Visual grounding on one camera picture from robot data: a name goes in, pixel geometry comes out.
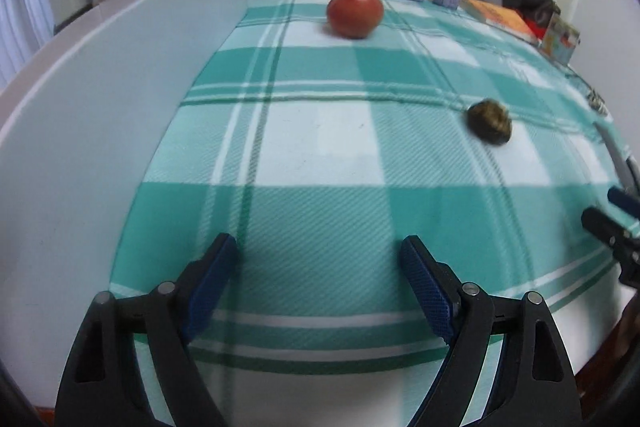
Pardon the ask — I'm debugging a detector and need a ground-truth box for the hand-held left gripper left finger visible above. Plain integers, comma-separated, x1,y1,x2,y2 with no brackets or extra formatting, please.
55,233,239,427

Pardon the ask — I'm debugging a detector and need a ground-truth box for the green checked blanket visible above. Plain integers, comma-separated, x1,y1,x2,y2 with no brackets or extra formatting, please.
107,0,640,427

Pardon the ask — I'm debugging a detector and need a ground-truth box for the orange book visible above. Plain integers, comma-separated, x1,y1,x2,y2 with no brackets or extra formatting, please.
459,0,542,46

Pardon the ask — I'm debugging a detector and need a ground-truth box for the dark wrinkled passion fruit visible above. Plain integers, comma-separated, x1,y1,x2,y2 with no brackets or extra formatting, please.
466,99,514,144

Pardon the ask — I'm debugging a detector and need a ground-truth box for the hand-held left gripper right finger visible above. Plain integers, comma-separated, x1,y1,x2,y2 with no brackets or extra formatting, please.
401,235,584,427

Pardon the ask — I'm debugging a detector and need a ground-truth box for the dark bag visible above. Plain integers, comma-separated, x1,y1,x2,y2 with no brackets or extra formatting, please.
501,0,562,28

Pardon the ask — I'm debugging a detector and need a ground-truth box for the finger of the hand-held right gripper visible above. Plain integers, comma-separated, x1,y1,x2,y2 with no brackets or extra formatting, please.
581,205,640,258
607,186,640,221

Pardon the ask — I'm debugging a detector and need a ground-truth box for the bunch of keys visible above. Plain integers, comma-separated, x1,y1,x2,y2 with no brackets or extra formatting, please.
585,89,609,116

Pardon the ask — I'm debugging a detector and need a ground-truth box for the red apple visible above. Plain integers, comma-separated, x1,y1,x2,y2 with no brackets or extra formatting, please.
326,0,385,40

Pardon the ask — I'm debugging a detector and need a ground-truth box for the white foam board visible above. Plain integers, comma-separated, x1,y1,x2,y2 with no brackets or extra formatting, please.
0,0,249,410

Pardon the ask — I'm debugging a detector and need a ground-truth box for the small printed carton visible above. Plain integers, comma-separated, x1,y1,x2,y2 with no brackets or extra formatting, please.
539,12,581,66

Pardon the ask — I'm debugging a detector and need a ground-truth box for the orange cloth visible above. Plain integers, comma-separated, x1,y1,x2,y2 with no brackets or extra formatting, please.
574,287,640,427

